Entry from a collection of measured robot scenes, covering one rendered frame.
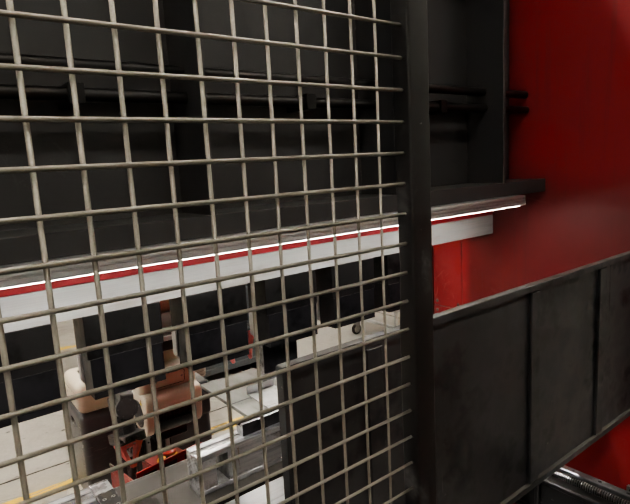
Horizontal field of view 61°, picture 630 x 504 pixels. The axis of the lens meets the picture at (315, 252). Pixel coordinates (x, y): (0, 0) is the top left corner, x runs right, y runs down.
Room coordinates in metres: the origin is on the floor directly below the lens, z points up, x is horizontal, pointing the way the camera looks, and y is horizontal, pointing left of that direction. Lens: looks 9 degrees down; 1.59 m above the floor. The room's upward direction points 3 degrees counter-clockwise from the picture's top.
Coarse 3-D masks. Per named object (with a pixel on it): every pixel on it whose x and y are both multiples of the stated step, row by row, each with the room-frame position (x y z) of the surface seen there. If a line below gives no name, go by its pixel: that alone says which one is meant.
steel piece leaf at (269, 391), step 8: (256, 384) 1.36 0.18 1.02; (264, 384) 1.38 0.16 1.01; (272, 384) 1.39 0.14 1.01; (248, 392) 1.35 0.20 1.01; (256, 392) 1.35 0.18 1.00; (264, 392) 1.35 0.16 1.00; (272, 392) 1.35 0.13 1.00; (256, 400) 1.30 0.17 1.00; (264, 400) 1.30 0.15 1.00; (272, 400) 1.30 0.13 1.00
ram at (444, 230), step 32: (448, 224) 1.61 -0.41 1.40; (480, 224) 1.71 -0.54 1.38; (224, 256) 1.14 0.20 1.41; (256, 256) 1.19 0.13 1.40; (288, 256) 1.25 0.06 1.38; (320, 256) 1.30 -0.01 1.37; (352, 256) 1.37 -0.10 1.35; (32, 288) 0.91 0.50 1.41; (64, 288) 0.94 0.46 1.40; (128, 288) 1.01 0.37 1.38; (192, 288) 1.09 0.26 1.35; (32, 320) 0.91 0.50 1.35; (64, 320) 0.94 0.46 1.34
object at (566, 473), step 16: (544, 480) 1.14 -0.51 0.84; (560, 480) 1.13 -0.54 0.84; (576, 480) 1.10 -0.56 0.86; (592, 480) 1.10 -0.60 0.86; (528, 496) 1.18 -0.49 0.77; (544, 496) 1.15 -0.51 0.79; (560, 496) 1.12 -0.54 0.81; (576, 496) 1.08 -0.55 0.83; (592, 496) 1.07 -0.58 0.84; (608, 496) 1.04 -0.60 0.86; (624, 496) 1.05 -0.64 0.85
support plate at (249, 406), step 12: (240, 372) 1.51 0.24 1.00; (252, 372) 1.50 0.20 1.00; (204, 384) 1.43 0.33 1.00; (216, 384) 1.43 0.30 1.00; (252, 384) 1.41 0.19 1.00; (276, 384) 1.40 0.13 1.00; (216, 396) 1.35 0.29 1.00; (240, 396) 1.34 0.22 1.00; (240, 408) 1.26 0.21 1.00; (252, 408) 1.26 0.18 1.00; (264, 408) 1.26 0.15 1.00
